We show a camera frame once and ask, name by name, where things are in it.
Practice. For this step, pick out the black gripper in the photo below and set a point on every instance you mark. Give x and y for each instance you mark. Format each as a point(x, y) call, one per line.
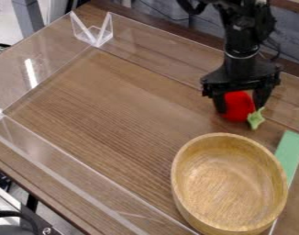
point(219, 82)

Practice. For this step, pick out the red plush fruit green stem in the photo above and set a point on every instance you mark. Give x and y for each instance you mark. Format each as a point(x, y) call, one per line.
point(241, 110)

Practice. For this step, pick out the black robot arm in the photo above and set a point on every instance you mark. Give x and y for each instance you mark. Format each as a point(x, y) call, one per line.
point(248, 24)

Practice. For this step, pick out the green tape strip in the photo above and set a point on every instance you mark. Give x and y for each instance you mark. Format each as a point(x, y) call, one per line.
point(287, 153)

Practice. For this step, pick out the wooden bowl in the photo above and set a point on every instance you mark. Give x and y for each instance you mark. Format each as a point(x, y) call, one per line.
point(229, 186)

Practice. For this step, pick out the clear acrylic enclosure wall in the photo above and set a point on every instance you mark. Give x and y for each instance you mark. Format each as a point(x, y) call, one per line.
point(94, 117)

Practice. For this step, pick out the black metal bracket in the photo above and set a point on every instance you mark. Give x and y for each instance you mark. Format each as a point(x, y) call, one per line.
point(44, 227)

